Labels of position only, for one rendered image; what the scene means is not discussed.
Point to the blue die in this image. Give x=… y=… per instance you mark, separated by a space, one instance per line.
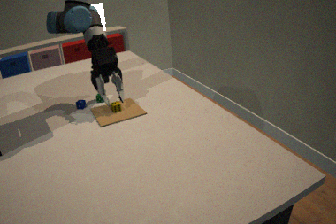
x=81 y=104

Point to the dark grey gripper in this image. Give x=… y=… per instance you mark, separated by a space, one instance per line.
x=107 y=63

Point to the yellow die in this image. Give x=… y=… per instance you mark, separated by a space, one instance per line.
x=116 y=106

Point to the green die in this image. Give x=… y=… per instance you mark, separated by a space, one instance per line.
x=99 y=99

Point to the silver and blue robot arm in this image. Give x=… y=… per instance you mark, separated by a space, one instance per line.
x=76 y=18

